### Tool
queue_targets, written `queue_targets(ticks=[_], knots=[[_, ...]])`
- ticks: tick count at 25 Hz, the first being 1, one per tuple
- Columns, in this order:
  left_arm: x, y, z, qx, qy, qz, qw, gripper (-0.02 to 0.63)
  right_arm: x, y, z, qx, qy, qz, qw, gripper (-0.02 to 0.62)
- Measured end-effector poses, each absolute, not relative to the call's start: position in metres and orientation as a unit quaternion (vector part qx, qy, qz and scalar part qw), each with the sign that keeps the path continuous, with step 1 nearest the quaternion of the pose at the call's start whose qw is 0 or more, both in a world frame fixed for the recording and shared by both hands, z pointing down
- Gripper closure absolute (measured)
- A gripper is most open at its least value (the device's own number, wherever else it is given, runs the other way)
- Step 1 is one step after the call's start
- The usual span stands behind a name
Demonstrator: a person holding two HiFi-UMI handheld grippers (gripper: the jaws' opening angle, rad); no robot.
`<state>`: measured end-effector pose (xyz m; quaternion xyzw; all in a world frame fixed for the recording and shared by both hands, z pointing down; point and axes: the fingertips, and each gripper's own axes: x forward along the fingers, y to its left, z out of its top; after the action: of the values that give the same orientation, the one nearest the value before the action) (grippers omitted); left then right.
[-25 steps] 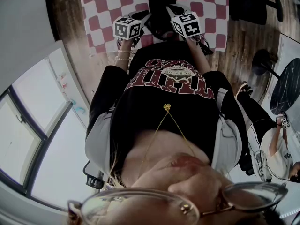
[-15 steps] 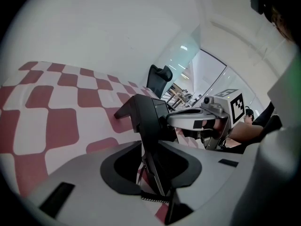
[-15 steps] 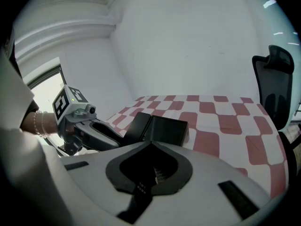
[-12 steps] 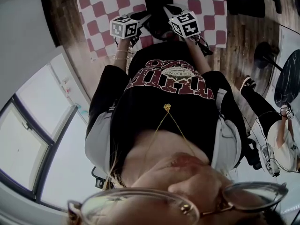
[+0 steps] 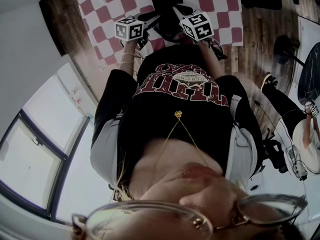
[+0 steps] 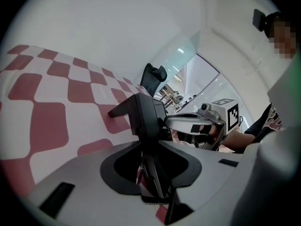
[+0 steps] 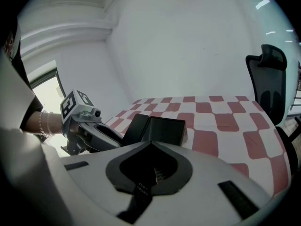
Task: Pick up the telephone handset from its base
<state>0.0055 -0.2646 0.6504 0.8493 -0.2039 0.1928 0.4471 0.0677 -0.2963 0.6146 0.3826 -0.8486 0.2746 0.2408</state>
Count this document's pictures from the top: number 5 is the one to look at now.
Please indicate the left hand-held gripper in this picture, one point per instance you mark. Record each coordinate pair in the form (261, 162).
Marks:
(128, 30)

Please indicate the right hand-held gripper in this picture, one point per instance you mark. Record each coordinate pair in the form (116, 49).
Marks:
(200, 27)

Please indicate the person's left forearm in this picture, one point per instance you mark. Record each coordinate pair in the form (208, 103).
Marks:
(128, 46)

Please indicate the person's right forearm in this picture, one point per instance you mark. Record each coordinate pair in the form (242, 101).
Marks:
(210, 59)

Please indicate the black box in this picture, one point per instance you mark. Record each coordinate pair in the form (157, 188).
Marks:
(172, 24)

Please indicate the red white checkered tablecloth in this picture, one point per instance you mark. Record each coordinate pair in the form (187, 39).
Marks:
(217, 16)

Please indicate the small red white object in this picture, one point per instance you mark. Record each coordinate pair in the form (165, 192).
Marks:
(78, 102)
(75, 92)

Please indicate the person's black printed t-shirt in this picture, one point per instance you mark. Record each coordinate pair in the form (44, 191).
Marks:
(175, 134)

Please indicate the person's face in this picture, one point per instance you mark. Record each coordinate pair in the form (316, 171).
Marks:
(200, 184)

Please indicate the dark framed window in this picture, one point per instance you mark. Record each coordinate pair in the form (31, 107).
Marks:
(25, 159)

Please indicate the thin rimmed glasses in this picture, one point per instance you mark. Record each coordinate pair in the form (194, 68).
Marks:
(197, 224)

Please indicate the round black pedestal table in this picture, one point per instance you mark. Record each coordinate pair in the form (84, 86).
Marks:
(310, 71)

